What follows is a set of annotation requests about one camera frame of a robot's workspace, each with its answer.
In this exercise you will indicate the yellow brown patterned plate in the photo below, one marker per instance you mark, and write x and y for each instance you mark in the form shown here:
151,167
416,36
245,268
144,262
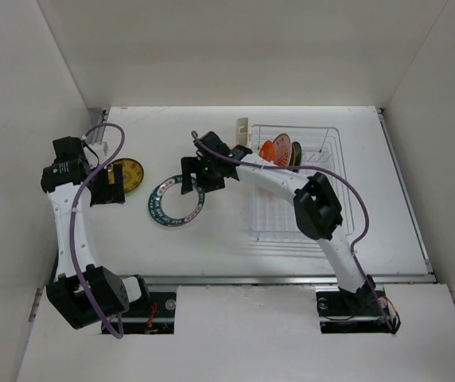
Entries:
132,172

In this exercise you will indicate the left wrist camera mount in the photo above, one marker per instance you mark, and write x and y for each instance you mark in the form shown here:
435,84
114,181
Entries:
100,149

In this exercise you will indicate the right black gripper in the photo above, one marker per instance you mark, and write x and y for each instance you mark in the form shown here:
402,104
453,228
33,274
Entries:
192,165

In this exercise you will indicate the orange plate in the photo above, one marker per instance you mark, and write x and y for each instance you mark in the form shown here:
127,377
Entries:
268,151

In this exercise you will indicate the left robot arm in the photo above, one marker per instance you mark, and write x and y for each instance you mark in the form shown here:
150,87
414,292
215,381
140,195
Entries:
83,291

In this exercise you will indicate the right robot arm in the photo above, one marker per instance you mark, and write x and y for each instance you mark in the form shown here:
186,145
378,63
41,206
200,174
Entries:
317,210

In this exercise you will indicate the dark green plate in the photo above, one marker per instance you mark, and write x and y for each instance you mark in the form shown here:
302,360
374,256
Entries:
298,155

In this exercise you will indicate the white plate red pattern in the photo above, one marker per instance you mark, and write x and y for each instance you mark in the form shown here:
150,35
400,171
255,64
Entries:
282,150

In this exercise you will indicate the white wire dish rack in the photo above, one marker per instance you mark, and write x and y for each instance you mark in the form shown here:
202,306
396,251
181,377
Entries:
271,217

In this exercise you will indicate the olive brown plate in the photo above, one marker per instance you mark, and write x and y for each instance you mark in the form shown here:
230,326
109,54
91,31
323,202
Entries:
292,157

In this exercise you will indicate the beige cutlery holder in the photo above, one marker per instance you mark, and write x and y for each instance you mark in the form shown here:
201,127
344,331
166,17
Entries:
241,131

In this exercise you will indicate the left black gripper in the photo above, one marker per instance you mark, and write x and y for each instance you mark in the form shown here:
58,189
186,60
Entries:
110,193

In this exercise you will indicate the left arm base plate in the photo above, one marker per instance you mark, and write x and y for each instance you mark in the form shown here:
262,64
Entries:
156,317

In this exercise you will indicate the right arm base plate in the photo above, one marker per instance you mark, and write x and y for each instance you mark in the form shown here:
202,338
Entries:
343,313

